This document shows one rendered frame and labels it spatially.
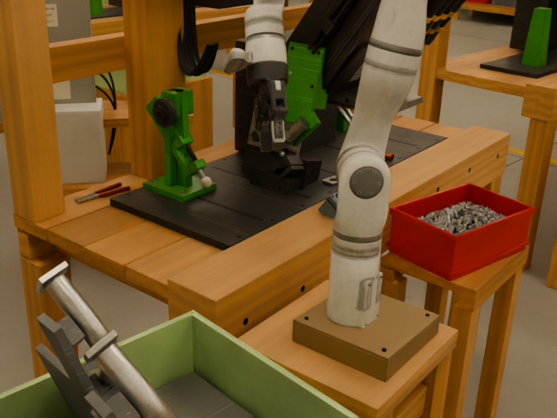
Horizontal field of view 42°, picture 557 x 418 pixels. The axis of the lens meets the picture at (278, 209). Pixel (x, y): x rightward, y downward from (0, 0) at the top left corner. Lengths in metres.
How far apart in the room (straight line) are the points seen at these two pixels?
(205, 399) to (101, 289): 2.11
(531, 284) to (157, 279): 2.35
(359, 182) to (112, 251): 0.67
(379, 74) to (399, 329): 0.48
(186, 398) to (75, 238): 0.63
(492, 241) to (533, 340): 1.35
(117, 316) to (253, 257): 1.60
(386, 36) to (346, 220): 0.32
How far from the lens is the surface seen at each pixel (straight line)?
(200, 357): 1.32
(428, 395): 1.54
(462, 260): 1.80
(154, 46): 2.01
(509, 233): 1.93
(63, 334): 0.93
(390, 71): 1.25
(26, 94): 1.79
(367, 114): 1.30
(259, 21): 1.33
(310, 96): 1.96
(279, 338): 1.43
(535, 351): 3.12
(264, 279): 1.56
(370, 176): 1.27
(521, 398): 2.84
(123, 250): 1.71
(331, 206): 1.82
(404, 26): 1.24
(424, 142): 2.46
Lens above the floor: 1.64
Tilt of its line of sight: 23 degrees down
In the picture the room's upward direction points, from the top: 2 degrees clockwise
